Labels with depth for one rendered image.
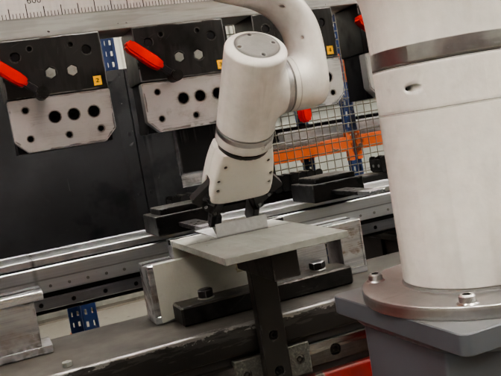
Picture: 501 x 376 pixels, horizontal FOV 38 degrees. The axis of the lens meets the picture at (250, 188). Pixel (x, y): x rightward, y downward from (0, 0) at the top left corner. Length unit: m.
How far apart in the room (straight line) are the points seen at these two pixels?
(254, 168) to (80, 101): 0.28
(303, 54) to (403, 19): 0.46
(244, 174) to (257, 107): 0.14
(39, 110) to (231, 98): 0.30
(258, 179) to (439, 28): 0.58
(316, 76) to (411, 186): 0.45
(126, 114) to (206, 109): 0.55
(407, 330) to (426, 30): 0.22
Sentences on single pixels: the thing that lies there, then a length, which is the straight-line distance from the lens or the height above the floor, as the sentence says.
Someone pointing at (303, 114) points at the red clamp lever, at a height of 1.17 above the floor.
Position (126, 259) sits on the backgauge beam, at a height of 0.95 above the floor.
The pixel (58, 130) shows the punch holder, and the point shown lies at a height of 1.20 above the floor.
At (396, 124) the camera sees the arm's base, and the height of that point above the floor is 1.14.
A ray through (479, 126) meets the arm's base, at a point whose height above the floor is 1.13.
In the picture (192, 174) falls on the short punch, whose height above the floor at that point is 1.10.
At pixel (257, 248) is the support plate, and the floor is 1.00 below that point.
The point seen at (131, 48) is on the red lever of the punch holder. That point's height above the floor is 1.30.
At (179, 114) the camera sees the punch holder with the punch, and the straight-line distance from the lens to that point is 1.15.
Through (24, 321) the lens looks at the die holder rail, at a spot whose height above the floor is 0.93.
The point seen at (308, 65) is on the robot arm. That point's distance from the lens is 0.99.
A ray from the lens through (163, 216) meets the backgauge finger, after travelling 1.37.
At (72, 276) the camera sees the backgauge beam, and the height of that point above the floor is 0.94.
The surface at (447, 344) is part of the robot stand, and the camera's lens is 0.52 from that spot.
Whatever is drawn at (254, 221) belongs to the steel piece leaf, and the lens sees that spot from 1.12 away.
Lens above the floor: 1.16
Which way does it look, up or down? 5 degrees down
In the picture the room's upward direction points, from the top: 9 degrees counter-clockwise
